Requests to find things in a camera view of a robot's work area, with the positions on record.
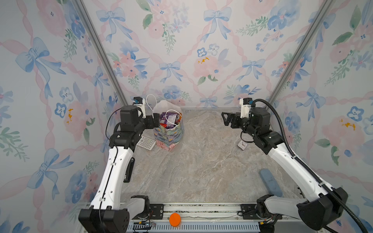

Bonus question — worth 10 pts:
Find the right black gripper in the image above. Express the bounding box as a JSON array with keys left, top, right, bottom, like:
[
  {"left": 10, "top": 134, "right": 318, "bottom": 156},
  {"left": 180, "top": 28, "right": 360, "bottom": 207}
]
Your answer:
[{"left": 222, "top": 112, "right": 258, "bottom": 140}]

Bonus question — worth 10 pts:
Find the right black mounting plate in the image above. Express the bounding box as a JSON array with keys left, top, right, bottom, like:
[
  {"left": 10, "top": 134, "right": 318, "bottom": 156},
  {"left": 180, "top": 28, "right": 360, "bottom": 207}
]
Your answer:
[{"left": 238, "top": 204, "right": 277, "bottom": 221}]

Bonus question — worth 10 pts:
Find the black mounting plate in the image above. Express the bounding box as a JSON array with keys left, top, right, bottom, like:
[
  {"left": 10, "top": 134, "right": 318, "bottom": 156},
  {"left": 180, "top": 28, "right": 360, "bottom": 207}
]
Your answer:
[
  {"left": 148, "top": 203, "right": 165, "bottom": 220},
  {"left": 238, "top": 204, "right": 277, "bottom": 221}
]

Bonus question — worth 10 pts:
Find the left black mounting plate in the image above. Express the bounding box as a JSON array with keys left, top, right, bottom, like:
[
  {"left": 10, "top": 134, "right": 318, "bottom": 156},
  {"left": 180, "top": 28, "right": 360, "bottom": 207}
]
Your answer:
[{"left": 148, "top": 203, "right": 165, "bottom": 220}]

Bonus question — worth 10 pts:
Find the aluminium frame rail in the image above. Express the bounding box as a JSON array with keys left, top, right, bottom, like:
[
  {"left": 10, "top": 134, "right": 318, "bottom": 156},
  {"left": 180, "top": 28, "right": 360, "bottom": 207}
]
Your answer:
[{"left": 76, "top": 201, "right": 330, "bottom": 233}]

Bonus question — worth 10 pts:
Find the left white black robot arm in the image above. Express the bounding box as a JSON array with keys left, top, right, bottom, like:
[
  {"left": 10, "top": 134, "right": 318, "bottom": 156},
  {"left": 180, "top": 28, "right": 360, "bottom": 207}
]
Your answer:
[{"left": 78, "top": 114, "right": 159, "bottom": 233}]

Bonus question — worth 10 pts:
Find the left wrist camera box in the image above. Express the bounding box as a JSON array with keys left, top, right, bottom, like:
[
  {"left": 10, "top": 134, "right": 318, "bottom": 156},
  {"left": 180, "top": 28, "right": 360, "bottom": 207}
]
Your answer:
[{"left": 119, "top": 97, "right": 145, "bottom": 132}]

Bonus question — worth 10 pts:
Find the white calculator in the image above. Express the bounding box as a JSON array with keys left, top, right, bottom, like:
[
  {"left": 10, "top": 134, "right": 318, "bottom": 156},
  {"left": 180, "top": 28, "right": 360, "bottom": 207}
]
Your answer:
[{"left": 137, "top": 136, "right": 156, "bottom": 150}]

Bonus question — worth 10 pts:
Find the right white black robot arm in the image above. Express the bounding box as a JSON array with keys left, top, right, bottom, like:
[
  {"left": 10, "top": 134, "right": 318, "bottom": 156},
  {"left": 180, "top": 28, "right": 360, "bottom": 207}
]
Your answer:
[{"left": 221, "top": 107, "right": 348, "bottom": 231}]

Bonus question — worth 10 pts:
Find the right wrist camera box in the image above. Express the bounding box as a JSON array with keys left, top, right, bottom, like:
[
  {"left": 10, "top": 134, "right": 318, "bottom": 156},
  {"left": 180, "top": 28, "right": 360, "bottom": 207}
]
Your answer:
[{"left": 239, "top": 98, "right": 271, "bottom": 135}]

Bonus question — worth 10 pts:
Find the blue oblong case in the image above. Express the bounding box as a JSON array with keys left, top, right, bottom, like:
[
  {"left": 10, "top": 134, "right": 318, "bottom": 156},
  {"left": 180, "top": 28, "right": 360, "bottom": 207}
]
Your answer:
[{"left": 259, "top": 169, "right": 283, "bottom": 197}]

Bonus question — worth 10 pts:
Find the purple snack packet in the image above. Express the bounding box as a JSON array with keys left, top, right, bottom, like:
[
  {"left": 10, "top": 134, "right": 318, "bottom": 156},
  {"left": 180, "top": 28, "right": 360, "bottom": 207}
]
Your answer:
[{"left": 165, "top": 112, "right": 178, "bottom": 125}]

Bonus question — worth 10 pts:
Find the red sauce packet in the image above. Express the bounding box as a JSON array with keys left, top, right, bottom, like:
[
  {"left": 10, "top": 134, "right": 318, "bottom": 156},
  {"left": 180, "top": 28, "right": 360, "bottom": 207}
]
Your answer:
[{"left": 166, "top": 122, "right": 177, "bottom": 129}]

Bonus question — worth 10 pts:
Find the floral paper gift bag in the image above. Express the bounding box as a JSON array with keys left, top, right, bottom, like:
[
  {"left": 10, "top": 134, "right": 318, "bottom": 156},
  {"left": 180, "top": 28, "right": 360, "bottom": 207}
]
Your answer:
[{"left": 145, "top": 94, "right": 184, "bottom": 151}]

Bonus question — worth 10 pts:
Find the orange round cap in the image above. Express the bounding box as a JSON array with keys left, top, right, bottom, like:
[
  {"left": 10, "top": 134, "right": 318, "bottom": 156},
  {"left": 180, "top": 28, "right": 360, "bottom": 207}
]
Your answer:
[{"left": 169, "top": 213, "right": 181, "bottom": 227}]

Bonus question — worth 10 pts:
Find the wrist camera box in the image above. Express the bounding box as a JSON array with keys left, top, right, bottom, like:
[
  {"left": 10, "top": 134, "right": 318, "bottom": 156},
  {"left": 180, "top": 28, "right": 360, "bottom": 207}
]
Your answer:
[
  {"left": 239, "top": 98, "right": 271, "bottom": 135},
  {"left": 119, "top": 97, "right": 145, "bottom": 132}
]

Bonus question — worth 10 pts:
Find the orange Fox's candy bag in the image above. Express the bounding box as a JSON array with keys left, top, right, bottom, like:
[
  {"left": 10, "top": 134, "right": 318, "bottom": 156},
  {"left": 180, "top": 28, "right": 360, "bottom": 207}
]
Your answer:
[{"left": 175, "top": 114, "right": 182, "bottom": 124}]

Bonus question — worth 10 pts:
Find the black corrugated cable conduit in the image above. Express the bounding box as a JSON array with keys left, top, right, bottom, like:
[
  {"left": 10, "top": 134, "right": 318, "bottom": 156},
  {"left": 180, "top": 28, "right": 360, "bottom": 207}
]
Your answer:
[{"left": 252, "top": 98, "right": 369, "bottom": 233}]

